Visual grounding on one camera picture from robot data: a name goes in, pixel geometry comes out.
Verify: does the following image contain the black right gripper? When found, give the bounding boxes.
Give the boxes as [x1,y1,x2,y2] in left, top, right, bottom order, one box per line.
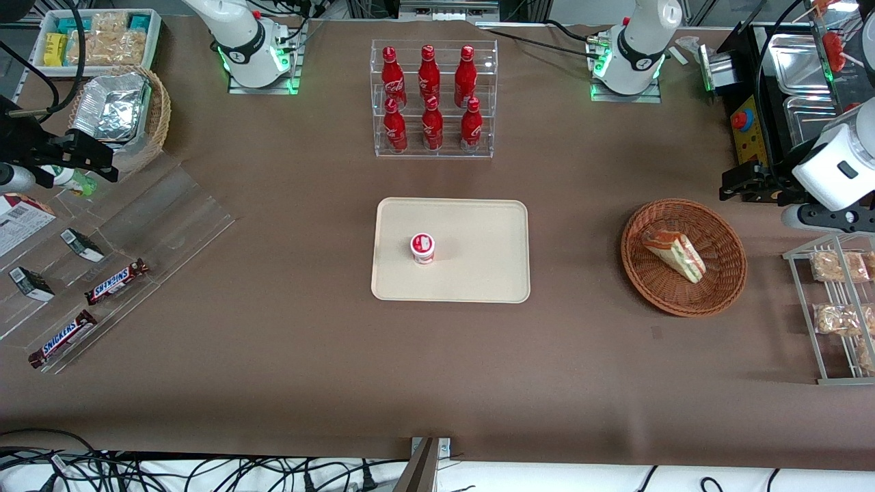
[0,96,119,189]

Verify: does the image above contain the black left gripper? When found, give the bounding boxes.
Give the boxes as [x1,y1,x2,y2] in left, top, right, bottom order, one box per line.
[719,163,787,204]

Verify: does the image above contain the triangle sandwich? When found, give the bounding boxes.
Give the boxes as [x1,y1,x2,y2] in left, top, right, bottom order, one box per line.
[641,230,707,284]

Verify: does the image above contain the round brown wicker basket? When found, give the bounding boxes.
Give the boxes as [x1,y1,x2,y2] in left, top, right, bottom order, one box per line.
[621,198,748,318]

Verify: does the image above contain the steel warmer tray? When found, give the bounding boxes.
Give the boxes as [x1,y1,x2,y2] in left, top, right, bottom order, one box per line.
[783,96,848,148]
[766,33,838,96]

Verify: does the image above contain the tan wicker basket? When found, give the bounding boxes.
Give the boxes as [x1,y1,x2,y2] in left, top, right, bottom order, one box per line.
[67,65,172,175]

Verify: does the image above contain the beige plastic tray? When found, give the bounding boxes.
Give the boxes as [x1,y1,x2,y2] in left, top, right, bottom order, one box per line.
[371,197,531,303]

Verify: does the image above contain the green bottle white cap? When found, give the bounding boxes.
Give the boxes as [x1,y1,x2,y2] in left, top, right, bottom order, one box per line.
[41,166,98,197]

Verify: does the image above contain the small black box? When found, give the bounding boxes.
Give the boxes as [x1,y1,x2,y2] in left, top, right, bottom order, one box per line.
[60,229,105,263]
[9,266,55,302]

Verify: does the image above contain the white red cardboard box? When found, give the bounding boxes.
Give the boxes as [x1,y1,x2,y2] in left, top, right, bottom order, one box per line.
[0,193,57,258]

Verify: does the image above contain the silver foil container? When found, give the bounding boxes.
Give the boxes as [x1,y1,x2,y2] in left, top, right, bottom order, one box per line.
[72,72,151,143]

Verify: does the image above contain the black food warmer appliance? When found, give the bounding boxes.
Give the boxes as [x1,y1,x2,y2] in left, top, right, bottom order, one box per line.
[711,0,875,204]

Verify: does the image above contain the clear acrylic stepped stand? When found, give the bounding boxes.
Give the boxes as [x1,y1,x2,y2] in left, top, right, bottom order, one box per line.
[0,154,237,375]

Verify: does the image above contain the brown snickers bar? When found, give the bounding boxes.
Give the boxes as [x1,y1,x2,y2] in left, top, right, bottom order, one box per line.
[85,258,150,305]
[28,310,98,369]

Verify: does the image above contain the silver metal fixture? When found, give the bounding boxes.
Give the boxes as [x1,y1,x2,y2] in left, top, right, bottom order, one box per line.
[697,44,736,94]

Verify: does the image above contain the yellow snack pack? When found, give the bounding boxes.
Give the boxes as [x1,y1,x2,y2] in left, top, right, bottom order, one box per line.
[43,32,69,67]

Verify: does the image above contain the clear cracker bag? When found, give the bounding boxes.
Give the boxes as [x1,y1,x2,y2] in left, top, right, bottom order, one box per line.
[68,31,148,66]
[92,12,131,35]

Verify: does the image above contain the white plastic snack bin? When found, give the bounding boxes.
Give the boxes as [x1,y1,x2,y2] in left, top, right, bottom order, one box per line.
[31,8,163,69]

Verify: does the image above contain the red food on skewer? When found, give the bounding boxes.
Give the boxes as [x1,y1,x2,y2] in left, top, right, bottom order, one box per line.
[822,31,848,73]

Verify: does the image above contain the red cola bottle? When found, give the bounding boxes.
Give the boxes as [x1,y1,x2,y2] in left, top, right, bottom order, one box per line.
[421,96,444,151]
[418,44,442,103]
[383,97,409,153]
[381,46,408,110]
[455,45,478,109]
[460,97,483,152]

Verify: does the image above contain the clear acrylic bottle rack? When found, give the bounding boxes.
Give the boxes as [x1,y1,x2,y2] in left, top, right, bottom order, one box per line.
[370,39,498,159]

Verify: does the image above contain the white red yogurt cup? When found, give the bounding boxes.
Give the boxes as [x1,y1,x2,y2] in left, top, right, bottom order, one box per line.
[409,232,436,265]

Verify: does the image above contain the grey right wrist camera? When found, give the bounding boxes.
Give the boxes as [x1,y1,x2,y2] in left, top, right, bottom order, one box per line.
[0,163,36,194]

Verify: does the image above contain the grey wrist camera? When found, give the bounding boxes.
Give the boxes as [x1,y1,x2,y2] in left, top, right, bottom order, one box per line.
[0,163,36,194]
[781,204,875,235]

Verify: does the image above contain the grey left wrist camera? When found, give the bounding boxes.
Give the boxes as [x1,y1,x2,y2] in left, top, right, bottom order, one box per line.
[781,204,875,235]

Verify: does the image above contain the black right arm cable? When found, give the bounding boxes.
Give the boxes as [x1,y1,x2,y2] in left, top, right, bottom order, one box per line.
[0,0,88,125]

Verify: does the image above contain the grey metal wire rack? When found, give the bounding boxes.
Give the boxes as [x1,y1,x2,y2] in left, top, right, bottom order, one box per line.
[782,232,875,385]

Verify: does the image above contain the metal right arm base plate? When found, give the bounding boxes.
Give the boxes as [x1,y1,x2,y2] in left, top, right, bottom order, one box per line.
[228,19,303,96]

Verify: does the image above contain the black table cable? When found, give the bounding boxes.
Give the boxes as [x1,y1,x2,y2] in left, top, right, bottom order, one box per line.
[479,19,609,59]

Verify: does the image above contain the tangled black cables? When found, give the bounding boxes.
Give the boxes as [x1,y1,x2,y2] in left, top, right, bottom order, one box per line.
[0,429,411,492]

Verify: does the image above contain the metal table bracket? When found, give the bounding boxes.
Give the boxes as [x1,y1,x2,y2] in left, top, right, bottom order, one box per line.
[393,437,452,492]

